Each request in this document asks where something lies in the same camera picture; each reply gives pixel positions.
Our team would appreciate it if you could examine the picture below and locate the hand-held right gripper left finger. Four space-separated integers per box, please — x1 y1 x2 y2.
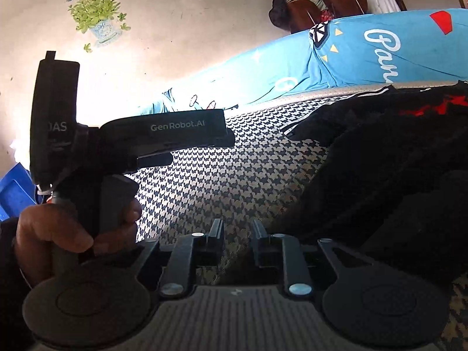
110 218 224 297

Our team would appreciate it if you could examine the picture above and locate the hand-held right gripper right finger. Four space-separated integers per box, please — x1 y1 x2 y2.
252 219 370 297

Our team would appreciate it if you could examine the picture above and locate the black t-shirt red print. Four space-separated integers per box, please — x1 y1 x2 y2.
263 80 468 293

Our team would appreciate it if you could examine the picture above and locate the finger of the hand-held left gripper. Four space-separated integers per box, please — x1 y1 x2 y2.
137 153 173 171
161 128 236 151

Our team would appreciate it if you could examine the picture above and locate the brown wooden chair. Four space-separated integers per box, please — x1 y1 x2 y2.
290 1 324 33
324 0 369 19

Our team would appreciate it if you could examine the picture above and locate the person's left hand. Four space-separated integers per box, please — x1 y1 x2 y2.
15 198 144 264

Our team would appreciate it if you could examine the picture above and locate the black jacket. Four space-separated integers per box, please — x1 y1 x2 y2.
269 0 331 30

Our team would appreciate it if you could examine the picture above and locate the houndstooth sofa seat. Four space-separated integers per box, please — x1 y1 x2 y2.
126 80 468 351

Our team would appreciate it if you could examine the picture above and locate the blue plastic bin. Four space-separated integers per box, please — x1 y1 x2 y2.
0 161 38 221

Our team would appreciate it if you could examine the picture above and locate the blue printed sofa cover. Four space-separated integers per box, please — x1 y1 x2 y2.
137 7 468 116

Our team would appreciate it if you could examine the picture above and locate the table with white tablecloth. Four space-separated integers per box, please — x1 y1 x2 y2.
362 0 402 14

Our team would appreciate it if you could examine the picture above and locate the large green plant wall sticker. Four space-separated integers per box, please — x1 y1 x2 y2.
67 0 131 54

